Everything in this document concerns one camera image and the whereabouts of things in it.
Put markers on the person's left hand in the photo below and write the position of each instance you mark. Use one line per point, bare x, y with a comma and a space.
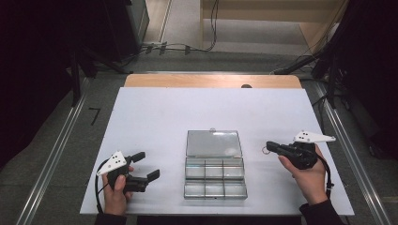
115, 200

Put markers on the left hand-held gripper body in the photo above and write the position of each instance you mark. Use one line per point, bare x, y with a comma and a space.
113, 162

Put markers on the white table cover board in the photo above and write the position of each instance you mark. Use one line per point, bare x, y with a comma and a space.
150, 118

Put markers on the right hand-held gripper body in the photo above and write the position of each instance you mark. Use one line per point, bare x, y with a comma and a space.
300, 156

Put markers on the black metal stand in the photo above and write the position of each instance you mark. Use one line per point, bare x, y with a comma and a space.
76, 75
330, 75

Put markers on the power strip with plugs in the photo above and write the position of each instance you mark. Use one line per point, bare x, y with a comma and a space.
162, 47

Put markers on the aluminium floor rail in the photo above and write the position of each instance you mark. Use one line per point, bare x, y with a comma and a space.
347, 125
56, 153

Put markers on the light wooden shelf unit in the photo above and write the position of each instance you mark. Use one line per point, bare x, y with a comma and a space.
266, 12

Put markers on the dark round table grommet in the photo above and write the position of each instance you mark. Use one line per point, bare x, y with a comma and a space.
246, 86

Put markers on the black cabinet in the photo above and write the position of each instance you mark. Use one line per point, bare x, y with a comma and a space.
125, 28

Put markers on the person's right hand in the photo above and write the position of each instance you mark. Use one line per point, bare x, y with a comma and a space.
309, 182

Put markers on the clear plastic compartment box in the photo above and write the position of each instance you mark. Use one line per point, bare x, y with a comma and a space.
215, 165

